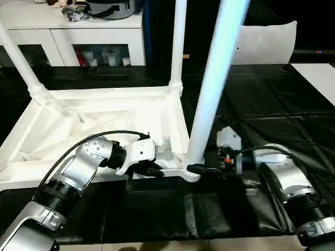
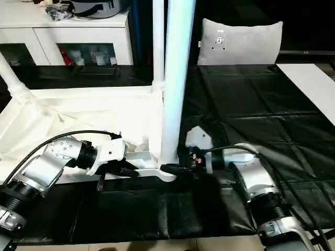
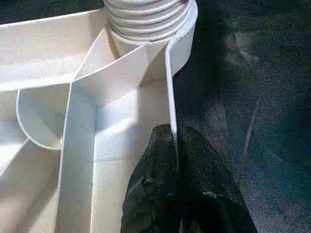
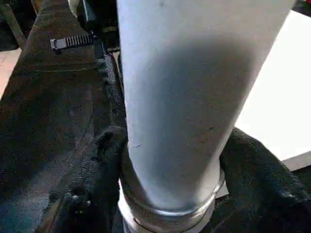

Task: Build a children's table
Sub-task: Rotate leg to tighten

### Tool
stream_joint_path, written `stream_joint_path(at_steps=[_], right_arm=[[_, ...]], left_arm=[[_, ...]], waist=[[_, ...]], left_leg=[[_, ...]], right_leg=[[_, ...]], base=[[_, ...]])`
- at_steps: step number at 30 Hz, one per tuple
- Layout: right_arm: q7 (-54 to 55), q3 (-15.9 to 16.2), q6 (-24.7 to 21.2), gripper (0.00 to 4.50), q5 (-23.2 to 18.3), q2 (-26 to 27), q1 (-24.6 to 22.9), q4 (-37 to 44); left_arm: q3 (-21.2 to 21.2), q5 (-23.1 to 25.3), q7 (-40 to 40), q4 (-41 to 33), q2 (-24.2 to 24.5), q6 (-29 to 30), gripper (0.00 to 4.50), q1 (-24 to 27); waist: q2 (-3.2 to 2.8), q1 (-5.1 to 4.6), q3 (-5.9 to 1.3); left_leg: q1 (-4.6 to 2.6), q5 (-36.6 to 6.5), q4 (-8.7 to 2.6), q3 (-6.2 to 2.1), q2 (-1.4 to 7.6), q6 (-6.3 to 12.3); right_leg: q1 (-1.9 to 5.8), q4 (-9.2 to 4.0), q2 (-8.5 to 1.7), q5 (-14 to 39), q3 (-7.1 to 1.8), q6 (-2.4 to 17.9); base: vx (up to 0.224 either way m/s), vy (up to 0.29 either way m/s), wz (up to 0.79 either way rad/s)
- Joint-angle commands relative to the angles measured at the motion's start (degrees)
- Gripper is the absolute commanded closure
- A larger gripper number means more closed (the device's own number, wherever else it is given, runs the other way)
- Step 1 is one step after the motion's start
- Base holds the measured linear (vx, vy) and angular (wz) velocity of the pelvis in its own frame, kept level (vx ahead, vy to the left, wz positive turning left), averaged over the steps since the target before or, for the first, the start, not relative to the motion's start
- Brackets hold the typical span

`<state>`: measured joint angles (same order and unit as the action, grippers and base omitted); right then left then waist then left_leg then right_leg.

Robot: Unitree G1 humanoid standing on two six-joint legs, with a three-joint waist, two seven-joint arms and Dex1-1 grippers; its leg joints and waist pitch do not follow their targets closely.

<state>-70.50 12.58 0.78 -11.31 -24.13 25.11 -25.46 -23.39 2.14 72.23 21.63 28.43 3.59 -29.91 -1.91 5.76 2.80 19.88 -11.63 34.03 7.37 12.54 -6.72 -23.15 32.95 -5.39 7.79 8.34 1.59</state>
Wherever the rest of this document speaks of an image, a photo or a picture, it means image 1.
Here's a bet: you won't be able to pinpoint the black tangled straps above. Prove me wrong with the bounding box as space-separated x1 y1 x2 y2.
62 6 88 22

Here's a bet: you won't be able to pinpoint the grey cushion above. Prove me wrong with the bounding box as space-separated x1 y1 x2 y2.
231 20 298 65

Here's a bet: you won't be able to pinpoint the thin black bar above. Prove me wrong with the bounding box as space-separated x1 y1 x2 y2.
292 49 335 56

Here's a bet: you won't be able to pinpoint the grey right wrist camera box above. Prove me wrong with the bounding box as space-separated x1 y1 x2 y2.
216 126 243 151

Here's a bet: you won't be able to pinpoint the white low table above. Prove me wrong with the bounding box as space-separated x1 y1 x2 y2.
291 62 335 108

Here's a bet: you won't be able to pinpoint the black sofa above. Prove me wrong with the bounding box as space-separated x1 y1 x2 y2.
142 0 335 65

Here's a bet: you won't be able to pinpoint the white plastic table leg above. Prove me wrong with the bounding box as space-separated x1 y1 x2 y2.
0 18 52 105
182 0 251 170
167 0 188 94

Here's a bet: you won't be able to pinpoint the white cabinet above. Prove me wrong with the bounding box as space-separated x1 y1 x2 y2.
0 5 146 67

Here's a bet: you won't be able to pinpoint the white plastic table top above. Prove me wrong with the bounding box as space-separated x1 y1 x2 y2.
0 85 202 193

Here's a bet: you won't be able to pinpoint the grey bag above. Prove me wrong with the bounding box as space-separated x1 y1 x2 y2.
85 0 137 20

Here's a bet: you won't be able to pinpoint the black table mat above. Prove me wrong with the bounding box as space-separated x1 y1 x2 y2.
0 62 335 245

